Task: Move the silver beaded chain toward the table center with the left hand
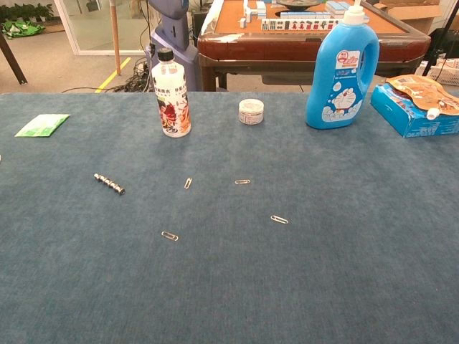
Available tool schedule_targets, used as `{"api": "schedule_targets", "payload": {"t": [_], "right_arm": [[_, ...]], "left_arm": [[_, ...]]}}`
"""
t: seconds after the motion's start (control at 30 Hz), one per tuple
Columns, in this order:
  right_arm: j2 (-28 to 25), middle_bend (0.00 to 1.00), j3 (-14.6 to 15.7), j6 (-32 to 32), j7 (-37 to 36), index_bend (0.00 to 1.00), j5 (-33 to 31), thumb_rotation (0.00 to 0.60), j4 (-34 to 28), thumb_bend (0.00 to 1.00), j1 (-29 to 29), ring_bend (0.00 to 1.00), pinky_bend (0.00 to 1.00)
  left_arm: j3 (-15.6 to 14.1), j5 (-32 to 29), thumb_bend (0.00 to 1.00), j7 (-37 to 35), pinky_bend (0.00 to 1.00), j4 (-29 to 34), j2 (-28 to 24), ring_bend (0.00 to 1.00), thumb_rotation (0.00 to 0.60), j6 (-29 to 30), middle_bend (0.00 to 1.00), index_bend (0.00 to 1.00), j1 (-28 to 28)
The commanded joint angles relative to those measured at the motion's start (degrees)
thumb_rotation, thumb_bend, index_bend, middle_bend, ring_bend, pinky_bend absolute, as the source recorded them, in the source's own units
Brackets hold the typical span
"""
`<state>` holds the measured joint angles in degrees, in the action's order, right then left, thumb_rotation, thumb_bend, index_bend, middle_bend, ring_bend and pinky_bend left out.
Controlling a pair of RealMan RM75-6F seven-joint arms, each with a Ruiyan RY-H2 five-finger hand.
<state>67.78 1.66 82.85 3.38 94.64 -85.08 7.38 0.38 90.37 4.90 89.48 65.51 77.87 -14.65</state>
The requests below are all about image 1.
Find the silver paperclip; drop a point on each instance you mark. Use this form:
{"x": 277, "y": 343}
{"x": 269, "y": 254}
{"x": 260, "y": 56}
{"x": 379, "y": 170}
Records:
{"x": 188, "y": 183}
{"x": 242, "y": 181}
{"x": 279, "y": 219}
{"x": 169, "y": 235}

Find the string of magnetic balls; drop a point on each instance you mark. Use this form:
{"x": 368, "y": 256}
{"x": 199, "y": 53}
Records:
{"x": 109, "y": 184}

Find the small round white jar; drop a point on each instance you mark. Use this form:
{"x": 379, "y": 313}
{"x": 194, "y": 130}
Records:
{"x": 251, "y": 113}

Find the white printed drink bottle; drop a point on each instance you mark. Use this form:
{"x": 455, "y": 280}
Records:
{"x": 171, "y": 100}

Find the brown mahjong table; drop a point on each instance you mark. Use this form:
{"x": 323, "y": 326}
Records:
{"x": 251, "y": 46}

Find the blue detergent pump bottle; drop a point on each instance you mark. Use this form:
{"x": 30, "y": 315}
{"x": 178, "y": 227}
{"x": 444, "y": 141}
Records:
{"x": 333, "y": 71}

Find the single blue mahjong tile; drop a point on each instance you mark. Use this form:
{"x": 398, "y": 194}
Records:
{"x": 243, "y": 23}

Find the blue grey machine base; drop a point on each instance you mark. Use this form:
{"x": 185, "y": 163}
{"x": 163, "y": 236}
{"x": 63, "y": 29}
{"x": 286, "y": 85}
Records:
{"x": 172, "y": 32}

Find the face-up mahjong tile row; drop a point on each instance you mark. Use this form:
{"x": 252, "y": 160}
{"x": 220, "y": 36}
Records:
{"x": 297, "y": 24}

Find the blue-backed mahjong tile row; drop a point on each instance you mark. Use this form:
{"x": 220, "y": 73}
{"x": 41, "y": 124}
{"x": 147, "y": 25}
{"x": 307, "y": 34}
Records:
{"x": 301, "y": 14}

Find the wooden pole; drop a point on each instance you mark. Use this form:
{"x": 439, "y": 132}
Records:
{"x": 115, "y": 36}

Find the blue carton box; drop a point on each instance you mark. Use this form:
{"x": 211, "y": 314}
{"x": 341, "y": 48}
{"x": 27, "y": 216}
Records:
{"x": 401, "y": 116}

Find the dark round dish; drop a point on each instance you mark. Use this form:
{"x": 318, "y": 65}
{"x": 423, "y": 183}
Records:
{"x": 297, "y": 3}

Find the green sachet packet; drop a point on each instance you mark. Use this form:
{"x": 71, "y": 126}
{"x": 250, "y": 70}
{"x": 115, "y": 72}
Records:
{"x": 41, "y": 125}

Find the blue-backed mahjong tile stack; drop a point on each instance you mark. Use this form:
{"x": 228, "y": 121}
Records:
{"x": 337, "y": 8}

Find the white framed glass partition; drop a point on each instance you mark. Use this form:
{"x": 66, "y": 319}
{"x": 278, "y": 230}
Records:
{"x": 77, "y": 36}

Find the orange refill pouch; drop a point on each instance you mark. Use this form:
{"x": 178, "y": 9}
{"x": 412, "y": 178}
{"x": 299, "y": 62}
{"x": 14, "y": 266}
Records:
{"x": 423, "y": 91}

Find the white plastic basket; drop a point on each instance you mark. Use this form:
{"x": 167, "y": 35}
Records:
{"x": 446, "y": 73}

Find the black table leg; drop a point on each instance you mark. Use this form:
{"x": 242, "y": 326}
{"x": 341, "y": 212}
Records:
{"x": 14, "y": 64}

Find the cardboard box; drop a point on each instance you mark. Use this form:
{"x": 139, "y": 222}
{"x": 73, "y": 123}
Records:
{"x": 412, "y": 14}

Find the black tripod stand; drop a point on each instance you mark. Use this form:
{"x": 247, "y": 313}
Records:
{"x": 439, "y": 39}

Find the green bag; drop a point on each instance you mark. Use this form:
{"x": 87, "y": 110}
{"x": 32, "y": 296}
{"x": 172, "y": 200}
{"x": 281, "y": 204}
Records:
{"x": 21, "y": 28}

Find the green potted plants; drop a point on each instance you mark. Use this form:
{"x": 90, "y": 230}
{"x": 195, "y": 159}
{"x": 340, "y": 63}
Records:
{"x": 25, "y": 12}

